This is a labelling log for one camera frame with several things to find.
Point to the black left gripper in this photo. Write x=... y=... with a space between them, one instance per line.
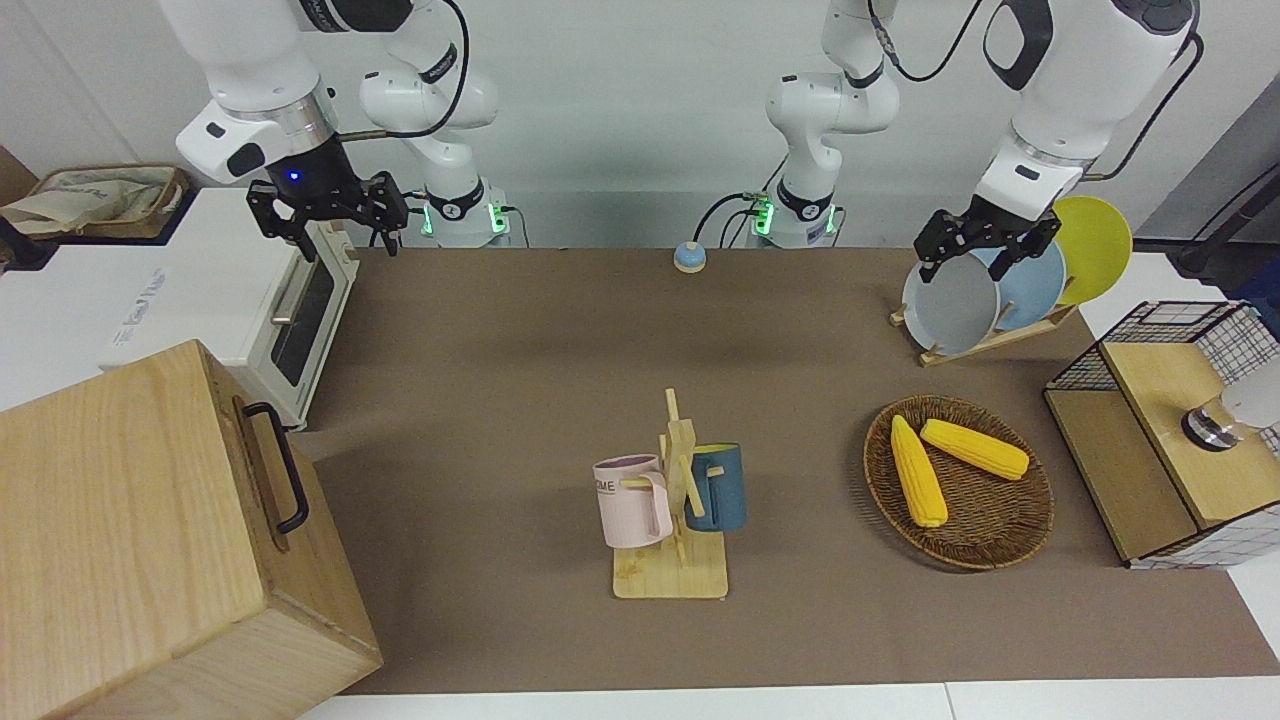
x=995 y=225

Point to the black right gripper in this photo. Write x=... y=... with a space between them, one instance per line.
x=310 y=180

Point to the translucent water cup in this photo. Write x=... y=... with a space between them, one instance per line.
x=1215 y=428

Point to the pink mug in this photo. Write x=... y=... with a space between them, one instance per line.
x=625 y=510

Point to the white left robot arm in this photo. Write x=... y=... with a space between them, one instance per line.
x=1070 y=80

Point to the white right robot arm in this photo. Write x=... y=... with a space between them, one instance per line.
x=250 y=60

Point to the light blue plate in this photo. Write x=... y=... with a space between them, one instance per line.
x=1035 y=290

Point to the grey plate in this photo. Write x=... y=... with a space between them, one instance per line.
x=950 y=305

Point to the wooden plate rack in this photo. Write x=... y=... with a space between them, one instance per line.
x=1000 y=340

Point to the yellow plate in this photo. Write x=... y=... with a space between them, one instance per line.
x=1095 y=245

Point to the white toaster oven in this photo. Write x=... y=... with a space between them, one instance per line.
x=220 y=300

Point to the yellow corn cob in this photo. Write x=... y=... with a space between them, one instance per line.
x=975 y=448
x=918 y=475

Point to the beige cloth bag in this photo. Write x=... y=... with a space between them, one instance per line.
x=95 y=195

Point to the black tripod stand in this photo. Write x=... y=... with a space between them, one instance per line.
x=1225 y=225

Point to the brown table mat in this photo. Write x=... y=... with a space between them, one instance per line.
x=520 y=380

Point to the brown wicker basket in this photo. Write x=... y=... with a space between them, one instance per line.
x=985 y=520

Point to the small blue round knob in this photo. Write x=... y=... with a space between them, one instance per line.
x=689 y=258

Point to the dark blue mug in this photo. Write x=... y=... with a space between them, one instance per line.
x=725 y=490

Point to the wooden cabinet box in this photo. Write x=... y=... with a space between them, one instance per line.
x=130 y=540

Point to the wooden mug rack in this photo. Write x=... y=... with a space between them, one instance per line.
x=665 y=575

